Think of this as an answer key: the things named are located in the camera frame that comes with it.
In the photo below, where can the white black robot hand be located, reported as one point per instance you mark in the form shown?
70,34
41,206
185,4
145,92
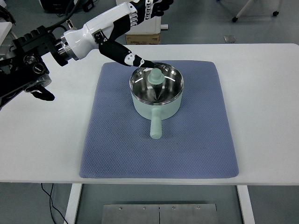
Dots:
102,31

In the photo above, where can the green pot with glass lid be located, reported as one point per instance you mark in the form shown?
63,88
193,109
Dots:
156,94

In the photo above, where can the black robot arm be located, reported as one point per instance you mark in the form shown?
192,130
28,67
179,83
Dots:
23,68

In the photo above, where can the cardboard box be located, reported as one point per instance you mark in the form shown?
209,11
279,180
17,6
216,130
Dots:
142,39

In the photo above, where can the black device on floor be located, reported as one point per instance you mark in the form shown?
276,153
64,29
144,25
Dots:
60,6

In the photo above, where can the white side table left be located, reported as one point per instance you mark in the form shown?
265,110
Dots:
5,30

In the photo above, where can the grey floor outlet cover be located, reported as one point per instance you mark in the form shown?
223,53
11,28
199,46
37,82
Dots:
229,39

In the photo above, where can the white rolling chair base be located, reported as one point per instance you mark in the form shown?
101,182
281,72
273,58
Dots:
259,8

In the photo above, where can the blue quilted mat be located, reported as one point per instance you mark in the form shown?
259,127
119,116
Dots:
196,142

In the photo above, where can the metal floor plate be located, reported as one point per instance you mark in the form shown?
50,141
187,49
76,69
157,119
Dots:
160,214

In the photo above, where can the white pedestal column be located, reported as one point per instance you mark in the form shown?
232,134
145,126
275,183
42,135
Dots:
151,26

